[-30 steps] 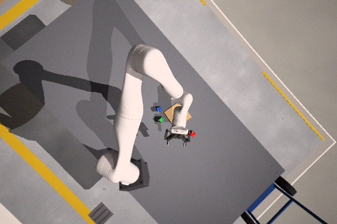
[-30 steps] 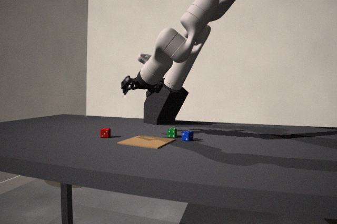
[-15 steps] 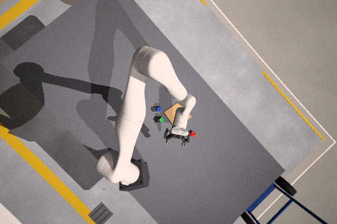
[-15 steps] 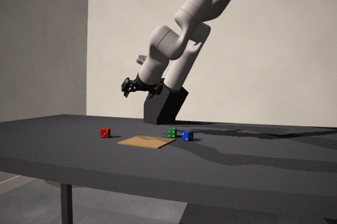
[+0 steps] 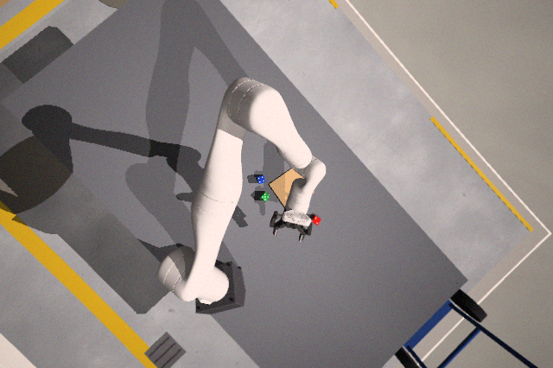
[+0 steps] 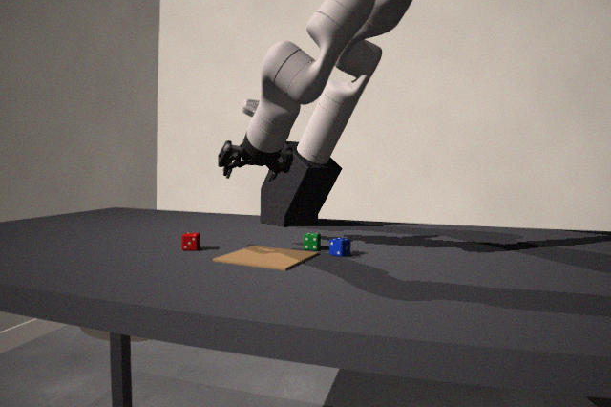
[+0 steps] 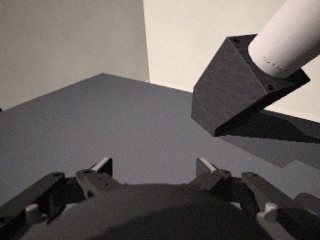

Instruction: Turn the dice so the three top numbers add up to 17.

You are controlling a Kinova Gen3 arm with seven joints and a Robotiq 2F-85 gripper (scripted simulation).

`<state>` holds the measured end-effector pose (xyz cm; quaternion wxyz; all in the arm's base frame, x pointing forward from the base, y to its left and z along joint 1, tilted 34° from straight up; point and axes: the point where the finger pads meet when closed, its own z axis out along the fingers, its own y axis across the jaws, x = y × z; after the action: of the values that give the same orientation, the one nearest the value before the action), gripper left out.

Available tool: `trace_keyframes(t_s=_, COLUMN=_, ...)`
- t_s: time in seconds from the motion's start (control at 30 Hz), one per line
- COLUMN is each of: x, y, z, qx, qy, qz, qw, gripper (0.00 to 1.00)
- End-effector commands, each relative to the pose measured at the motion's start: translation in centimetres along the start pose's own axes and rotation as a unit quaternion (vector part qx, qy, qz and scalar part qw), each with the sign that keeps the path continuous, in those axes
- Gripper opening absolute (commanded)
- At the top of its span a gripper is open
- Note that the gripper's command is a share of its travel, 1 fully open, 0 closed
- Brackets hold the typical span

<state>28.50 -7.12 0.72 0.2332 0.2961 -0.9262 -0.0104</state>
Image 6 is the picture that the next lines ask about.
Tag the blue die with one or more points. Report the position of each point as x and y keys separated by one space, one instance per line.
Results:
x=339 y=247

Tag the tan flat mat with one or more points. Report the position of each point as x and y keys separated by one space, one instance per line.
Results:
x=266 y=257

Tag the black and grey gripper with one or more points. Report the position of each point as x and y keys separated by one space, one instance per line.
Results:
x=250 y=156

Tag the red die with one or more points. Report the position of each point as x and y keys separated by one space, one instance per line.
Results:
x=191 y=241

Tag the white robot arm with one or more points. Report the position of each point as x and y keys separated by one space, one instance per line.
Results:
x=299 y=79

